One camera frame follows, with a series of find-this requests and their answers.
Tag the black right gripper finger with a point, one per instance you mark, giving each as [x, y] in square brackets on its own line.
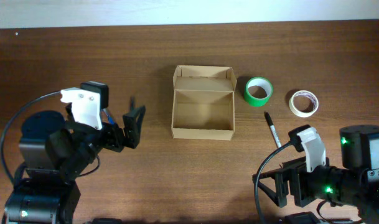
[279, 195]
[288, 166]

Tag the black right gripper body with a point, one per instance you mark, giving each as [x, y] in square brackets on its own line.
[292, 182]

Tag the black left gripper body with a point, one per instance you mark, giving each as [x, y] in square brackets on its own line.
[115, 137]

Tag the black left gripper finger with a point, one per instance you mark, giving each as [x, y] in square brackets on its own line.
[132, 126]
[132, 108]

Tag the black marker pen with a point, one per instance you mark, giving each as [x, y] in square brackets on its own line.
[272, 129]

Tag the white masking tape roll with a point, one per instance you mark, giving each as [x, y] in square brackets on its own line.
[303, 103]

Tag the green tape roll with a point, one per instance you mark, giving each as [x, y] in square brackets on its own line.
[258, 91]

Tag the blue ballpoint pen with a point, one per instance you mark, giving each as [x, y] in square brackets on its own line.
[109, 116]

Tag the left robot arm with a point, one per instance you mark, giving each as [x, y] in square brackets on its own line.
[56, 151]

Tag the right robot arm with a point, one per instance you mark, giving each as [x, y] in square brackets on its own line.
[312, 177]

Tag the open cardboard box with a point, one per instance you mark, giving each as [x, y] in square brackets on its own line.
[203, 103]

